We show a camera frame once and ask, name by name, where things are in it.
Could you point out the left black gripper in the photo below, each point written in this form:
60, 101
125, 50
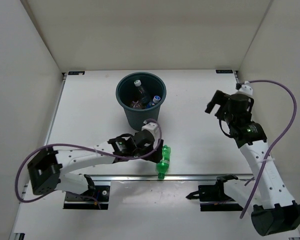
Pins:
156, 156

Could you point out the left black table label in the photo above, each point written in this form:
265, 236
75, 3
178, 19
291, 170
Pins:
76, 73

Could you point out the green soda bottle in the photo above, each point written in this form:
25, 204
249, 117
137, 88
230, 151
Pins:
164, 164

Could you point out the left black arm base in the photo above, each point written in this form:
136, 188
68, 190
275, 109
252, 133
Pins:
96, 197

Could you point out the dark teal plastic bin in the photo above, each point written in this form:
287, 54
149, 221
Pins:
126, 92

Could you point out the clear bottle blue label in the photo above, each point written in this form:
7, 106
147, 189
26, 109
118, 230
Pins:
156, 99

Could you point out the orange juice bottle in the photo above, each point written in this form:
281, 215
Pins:
136, 104

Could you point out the right black table label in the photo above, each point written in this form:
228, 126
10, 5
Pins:
224, 71

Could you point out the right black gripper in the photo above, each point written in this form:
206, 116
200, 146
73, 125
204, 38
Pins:
220, 99

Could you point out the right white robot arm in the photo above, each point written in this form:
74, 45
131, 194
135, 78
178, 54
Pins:
271, 207

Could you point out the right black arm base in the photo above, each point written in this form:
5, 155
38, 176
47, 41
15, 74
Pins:
212, 197

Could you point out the black table label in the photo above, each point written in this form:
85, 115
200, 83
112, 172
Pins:
76, 73
224, 71

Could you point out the clear bottle green label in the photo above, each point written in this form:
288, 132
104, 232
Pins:
143, 94

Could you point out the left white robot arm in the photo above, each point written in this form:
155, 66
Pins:
52, 169

